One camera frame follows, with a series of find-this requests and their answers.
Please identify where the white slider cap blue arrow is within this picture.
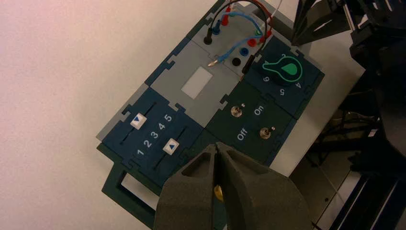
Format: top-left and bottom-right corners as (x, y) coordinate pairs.
(162, 139), (180, 156)
(130, 113), (148, 130)

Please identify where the red banana plug cable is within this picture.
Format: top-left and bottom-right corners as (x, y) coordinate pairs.
(221, 0), (274, 44)

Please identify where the silver metal toggle switch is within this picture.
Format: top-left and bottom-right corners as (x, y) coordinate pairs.
(231, 103), (246, 118)
(259, 126), (275, 140)

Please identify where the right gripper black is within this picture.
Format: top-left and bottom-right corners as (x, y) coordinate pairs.
(292, 0), (406, 48)

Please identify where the green rotary pointer knob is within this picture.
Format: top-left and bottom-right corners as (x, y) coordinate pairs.
(262, 54), (303, 86)

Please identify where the black metal frame rail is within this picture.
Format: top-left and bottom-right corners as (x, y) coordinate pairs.
(329, 172), (406, 230)

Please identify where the blue banana plug cable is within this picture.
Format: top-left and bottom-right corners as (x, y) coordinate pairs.
(207, 11), (264, 67)

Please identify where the dark green grey control box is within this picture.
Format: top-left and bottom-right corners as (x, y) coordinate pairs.
(96, 0), (326, 230)

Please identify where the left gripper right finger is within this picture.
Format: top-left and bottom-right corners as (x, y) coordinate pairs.
(218, 142), (314, 230)

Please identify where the white banana plug cable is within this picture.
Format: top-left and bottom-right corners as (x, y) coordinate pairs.
(266, 0), (284, 24)

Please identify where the pale rectangular display window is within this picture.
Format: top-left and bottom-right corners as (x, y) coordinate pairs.
(180, 66), (213, 100)

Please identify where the black banana plug cable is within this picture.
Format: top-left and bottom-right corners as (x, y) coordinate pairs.
(203, 0), (270, 80)

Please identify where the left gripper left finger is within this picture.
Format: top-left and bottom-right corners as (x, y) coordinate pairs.
(154, 143), (219, 230)

